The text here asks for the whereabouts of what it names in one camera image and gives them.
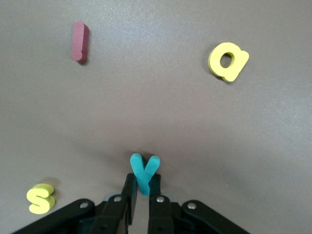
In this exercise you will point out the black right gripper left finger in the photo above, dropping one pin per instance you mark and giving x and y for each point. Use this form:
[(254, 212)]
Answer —
[(109, 219)]

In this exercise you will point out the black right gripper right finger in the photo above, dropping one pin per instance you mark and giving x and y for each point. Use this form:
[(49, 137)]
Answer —
[(161, 219)]

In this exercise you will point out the teal foam letter y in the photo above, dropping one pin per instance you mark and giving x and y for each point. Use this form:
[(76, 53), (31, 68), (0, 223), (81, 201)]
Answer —
[(143, 178)]

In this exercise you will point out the yellow letter d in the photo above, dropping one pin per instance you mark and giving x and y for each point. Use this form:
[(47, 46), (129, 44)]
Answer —
[(215, 62)]

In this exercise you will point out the yellow foam letter s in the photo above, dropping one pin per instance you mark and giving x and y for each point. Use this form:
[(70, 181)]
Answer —
[(40, 198)]

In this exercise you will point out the dark red foam letter i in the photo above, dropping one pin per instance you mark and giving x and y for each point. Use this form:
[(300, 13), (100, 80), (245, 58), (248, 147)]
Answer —
[(78, 41)]

